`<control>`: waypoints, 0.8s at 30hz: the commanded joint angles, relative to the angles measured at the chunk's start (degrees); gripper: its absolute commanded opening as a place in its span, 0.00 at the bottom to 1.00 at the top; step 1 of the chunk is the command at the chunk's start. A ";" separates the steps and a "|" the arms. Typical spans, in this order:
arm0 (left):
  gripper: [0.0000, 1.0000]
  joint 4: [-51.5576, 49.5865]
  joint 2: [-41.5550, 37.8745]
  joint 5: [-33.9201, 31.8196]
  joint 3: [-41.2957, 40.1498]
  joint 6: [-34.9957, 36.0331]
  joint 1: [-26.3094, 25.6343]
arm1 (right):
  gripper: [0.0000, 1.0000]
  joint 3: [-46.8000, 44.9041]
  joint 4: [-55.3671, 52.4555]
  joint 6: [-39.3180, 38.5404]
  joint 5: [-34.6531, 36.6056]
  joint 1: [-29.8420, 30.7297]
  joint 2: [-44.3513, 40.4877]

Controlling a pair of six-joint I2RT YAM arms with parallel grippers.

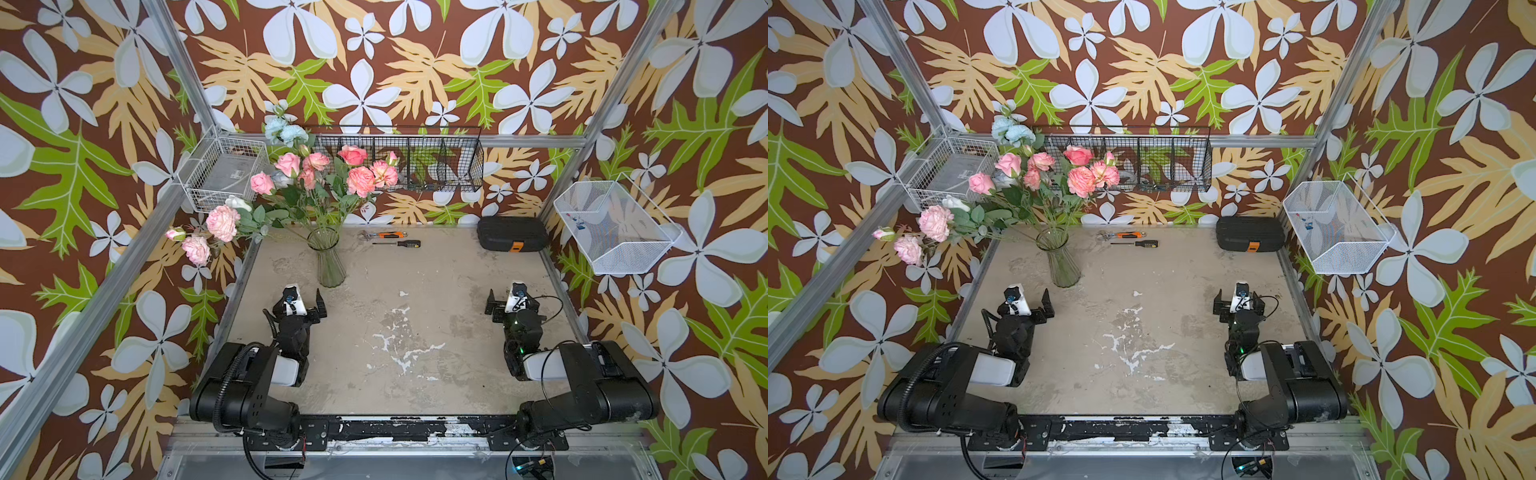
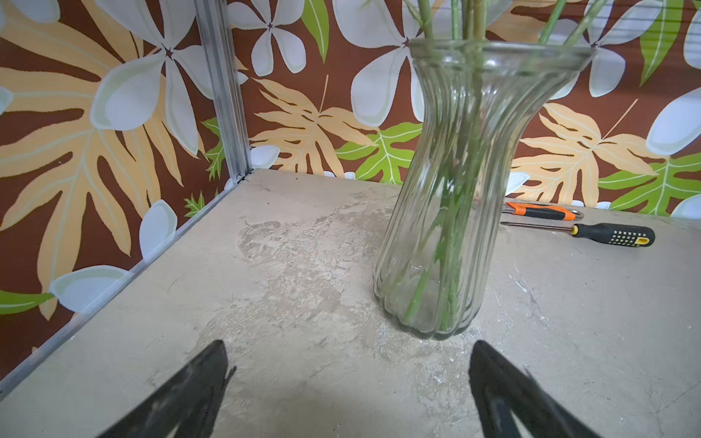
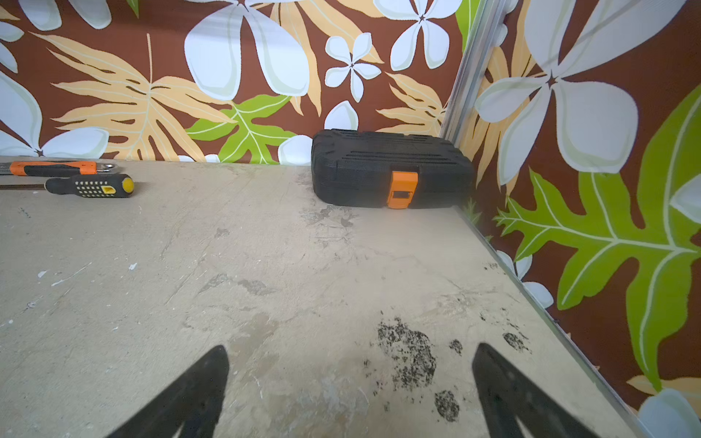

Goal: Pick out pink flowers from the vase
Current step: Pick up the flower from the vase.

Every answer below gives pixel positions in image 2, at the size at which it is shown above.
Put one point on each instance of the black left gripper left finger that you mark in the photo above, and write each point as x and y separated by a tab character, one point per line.
187	404

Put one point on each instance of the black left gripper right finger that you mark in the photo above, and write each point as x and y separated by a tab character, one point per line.
504	396

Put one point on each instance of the clear ribbed glass vase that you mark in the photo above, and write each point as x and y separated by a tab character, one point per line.
431	273

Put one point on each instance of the orange black adjustable wrench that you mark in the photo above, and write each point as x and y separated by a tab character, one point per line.
542	211

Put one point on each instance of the black yellow screwdriver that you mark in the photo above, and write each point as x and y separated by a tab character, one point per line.
603	233

